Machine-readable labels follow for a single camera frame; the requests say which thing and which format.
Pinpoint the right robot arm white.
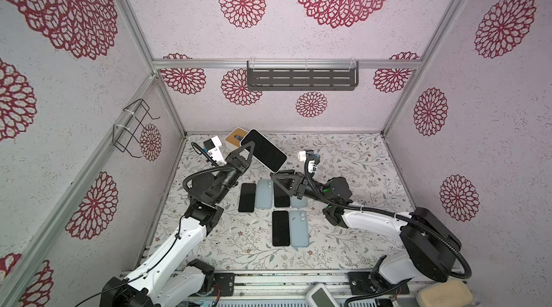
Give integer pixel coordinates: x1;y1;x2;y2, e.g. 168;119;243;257
271;170;472;286

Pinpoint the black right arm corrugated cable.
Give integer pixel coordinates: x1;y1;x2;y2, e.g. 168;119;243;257
302;155;472;307

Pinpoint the white device at bottom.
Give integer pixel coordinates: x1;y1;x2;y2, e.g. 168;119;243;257
305;283;340;307

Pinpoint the light blue phone case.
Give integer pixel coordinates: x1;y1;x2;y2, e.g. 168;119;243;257
290;196;308;209
289;210;309;248
255;179;274;209

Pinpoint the white tissue box wooden lid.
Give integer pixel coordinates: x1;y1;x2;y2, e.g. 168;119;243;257
224;127;248;150

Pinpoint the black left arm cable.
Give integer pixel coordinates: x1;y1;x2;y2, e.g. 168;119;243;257
72;142;236;307

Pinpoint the black phone with screen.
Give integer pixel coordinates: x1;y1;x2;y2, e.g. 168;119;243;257
272;211;290;247

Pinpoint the metal base rail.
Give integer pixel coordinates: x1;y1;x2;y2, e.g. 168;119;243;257
109;269;469;307

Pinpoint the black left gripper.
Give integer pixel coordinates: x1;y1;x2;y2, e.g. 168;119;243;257
213;141;254;205

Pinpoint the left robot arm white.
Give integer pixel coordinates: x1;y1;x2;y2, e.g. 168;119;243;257
99;142;255;306

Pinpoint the black wire rack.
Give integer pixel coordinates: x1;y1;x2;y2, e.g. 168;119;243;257
112;99;162;162

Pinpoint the beige sponge block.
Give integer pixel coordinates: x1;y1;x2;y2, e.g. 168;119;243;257
416;280;474;307

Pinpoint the grey wall shelf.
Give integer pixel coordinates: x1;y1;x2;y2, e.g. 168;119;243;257
246;61;359;91

